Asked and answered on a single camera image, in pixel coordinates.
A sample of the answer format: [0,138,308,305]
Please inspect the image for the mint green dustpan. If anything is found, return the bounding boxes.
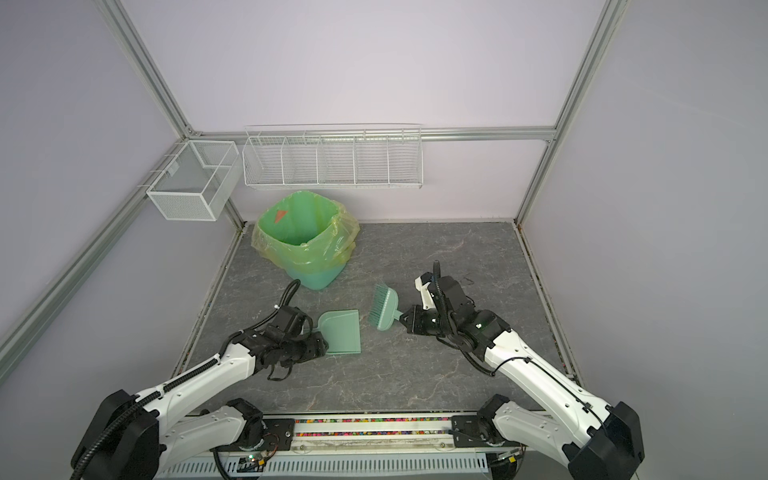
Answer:
[317,310,361,355]

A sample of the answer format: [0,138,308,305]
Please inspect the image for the mint green hand brush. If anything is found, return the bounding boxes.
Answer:
[368,283,402,331]

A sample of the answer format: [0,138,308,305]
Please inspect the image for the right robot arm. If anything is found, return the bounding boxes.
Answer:
[398,263,645,479]

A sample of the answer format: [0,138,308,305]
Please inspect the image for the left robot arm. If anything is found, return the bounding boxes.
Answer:
[70,279,328,479]

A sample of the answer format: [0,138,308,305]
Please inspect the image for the green trash bin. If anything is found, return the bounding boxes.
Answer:
[256,190,355,292]

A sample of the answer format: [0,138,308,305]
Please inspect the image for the yellow-green plastic bin liner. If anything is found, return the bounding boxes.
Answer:
[250,190,361,277]

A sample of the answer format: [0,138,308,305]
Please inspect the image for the small white mesh basket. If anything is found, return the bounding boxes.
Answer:
[147,140,243,222]

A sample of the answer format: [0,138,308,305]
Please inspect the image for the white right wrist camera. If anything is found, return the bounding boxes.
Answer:
[414,272,436,310]

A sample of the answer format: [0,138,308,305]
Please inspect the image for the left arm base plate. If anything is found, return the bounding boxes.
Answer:
[218,417,296,452]

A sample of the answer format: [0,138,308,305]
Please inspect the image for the aluminium front rail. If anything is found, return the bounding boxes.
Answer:
[119,411,625,457]

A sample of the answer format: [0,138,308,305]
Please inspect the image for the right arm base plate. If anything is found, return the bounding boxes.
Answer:
[449,413,523,448]

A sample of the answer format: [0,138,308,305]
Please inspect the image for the long white wire basket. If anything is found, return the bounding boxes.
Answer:
[242,123,424,189]

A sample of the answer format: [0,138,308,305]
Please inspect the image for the white vented cable duct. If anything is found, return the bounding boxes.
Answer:
[155,453,490,480]

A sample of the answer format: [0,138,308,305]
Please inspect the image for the aluminium frame profiles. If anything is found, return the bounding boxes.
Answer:
[1,1,627,382]

